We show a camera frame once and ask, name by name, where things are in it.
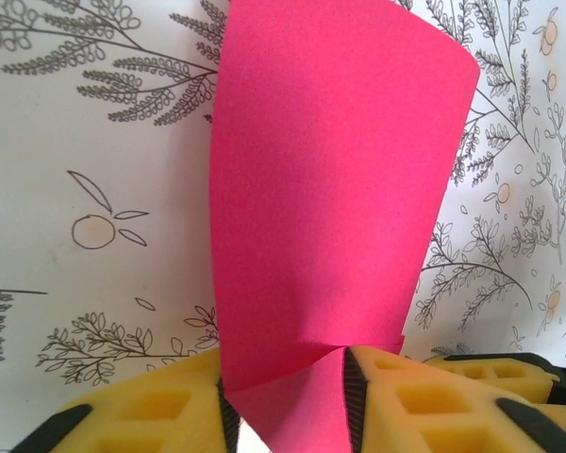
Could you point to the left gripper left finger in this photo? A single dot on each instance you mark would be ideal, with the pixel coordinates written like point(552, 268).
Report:
point(146, 415)

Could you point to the pink square paper sheet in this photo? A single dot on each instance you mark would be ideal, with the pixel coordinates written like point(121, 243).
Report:
point(335, 189)

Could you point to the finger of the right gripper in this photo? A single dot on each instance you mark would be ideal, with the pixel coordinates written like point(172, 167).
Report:
point(509, 373)

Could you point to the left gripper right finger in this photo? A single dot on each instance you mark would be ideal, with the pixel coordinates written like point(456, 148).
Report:
point(429, 415)

